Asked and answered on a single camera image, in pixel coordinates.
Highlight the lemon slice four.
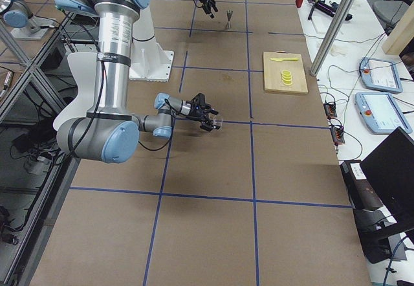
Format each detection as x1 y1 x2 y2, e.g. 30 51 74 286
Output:
282 80 292 86

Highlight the black handheld tool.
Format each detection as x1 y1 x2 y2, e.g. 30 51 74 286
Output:
307 0 340 20

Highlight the blue teach pendant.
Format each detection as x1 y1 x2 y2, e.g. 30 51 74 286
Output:
359 57 403 94
354 92 413 135

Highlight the wooden plank post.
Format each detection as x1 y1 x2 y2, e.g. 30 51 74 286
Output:
382 3 414 55

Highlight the far blue teach pendant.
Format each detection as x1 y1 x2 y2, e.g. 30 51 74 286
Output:
359 57 403 94

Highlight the black monitor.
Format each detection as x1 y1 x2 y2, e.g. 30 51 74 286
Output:
361 127 413 219

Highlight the yellow plastic knife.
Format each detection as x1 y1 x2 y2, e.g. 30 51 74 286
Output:
270 57 299 61

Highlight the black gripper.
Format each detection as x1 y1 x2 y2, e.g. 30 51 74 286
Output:
187 100 219 132
199 0 218 18

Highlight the bamboo cutting board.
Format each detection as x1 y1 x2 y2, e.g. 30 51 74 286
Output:
263 52 308 94

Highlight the aluminium frame post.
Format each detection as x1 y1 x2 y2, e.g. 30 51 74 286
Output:
310 0 354 76

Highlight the grey office chair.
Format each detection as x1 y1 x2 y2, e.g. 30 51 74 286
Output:
373 1 409 29

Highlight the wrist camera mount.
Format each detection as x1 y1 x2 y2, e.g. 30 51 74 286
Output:
191 93 206 109

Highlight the near blue teach pendant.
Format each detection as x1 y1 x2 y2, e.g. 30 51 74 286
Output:
354 92 413 135

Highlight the white camera stand pillar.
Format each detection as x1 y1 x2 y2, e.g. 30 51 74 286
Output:
129 0 174 82

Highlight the black computer box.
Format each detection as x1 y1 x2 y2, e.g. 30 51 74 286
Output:
340 160 382 211

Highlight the steel jigger shaker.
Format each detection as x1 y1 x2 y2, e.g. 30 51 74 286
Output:
225 9 233 30

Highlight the white chair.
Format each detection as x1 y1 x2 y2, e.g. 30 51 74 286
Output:
53 52 97 131

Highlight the lemon slice one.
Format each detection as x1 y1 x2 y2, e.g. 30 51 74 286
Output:
281 70 292 76

